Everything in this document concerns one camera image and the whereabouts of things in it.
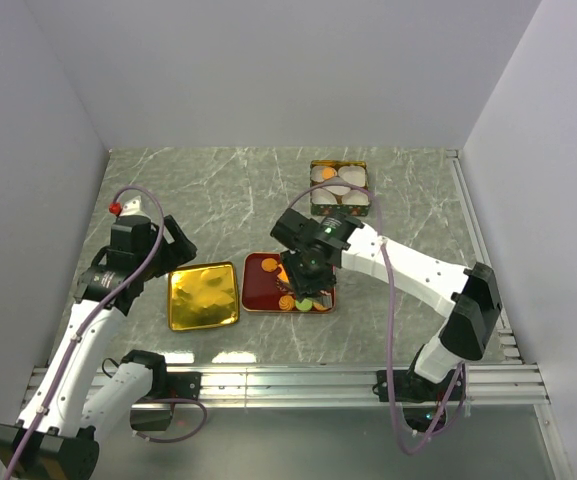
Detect orange flower cookie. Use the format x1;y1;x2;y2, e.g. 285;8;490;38
277;267;289;283

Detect brown round cookie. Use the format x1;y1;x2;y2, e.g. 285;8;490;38
261;257;278;273

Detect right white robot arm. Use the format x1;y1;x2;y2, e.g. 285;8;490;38
271;208;502;399

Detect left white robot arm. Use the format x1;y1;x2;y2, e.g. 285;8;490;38
0;196;197;479

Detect orange swirl cookie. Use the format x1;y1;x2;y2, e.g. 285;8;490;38
278;295;295;311

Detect red rectangular tray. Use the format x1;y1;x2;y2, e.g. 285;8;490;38
241;252;336;315

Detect lower green round cookie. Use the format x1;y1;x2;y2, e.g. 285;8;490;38
295;299;313;312

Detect gold tin lid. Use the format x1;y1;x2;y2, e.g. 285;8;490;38
167;262;240;332

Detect white paper cup liner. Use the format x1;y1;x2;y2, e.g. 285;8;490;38
342;190;370;206
338;165;367;188
311;189;338;205
311;165;338;184
323;184;351;197

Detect green cookie tin box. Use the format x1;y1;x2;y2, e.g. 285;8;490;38
310;160;371;217

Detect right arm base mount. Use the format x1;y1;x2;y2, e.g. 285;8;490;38
372;369;456;404

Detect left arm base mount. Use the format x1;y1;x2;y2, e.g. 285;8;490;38
163;371;202;400

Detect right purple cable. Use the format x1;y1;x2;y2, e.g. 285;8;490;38
285;183;469;456

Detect aluminium mounting rail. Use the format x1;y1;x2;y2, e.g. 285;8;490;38
169;364;550;408

